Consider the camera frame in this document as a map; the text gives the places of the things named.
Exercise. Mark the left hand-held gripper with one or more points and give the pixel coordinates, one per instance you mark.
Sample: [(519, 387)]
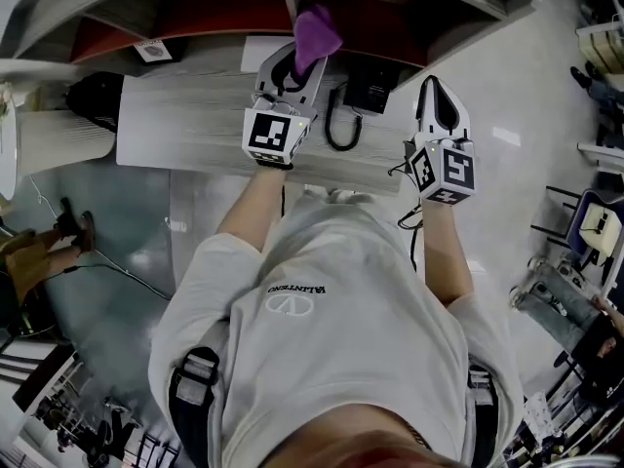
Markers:
[(270, 134)]

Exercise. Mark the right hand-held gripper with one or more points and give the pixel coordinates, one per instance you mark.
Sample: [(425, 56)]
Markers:
[(453, 171)]

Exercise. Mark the purple wiping cloth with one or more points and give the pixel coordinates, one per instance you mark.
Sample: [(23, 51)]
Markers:
[(314, 32)]

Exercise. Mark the grey wooden shelf unit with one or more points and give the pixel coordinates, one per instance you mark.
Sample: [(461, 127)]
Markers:
[(58, 17)]

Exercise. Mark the person's left forearm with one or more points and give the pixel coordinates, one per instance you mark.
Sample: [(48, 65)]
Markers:
[(248, 207)]

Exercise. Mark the person's right forearm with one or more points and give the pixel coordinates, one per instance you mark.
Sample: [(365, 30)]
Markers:
[(443, 251)]

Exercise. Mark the black desk telephone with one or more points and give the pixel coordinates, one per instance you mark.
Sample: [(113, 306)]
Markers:
[(368, 88)]

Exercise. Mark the grey wooden desk with shelves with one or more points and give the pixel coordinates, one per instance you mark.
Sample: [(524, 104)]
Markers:
[(195, 125)]

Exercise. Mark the white paper sheet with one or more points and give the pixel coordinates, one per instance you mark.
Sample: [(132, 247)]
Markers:
[(261, 54)]

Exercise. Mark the person's white left shoe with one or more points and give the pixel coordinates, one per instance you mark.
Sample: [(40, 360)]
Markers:
[(319, 193)]

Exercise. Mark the black framed picture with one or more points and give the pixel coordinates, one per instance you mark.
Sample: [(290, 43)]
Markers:
[(155, 51)]

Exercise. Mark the blue chair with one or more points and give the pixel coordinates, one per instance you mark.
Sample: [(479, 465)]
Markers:
[(573, 227)]

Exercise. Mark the beige box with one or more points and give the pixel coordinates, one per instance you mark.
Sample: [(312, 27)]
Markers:
[(602, 224)]

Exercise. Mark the black backpack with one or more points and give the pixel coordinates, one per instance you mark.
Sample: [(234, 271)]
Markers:
[(95, 98)]

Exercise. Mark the person's white shirt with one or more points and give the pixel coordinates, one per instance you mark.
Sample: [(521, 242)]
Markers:
[(341, 349)]

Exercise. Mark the black round stand base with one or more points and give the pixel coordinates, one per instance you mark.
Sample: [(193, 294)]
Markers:
[(562, 360)]

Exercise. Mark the white patterned bag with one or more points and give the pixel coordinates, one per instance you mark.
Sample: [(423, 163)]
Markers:
[(538, 415)]

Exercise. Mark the person's face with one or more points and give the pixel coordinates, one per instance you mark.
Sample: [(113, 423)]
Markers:
[(380, 441)]

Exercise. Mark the black round stool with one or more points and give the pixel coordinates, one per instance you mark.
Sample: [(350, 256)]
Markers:
[(19, 310)]

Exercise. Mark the white ribbed pedestal table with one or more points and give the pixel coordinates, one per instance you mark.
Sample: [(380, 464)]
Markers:
[(63, 134)]

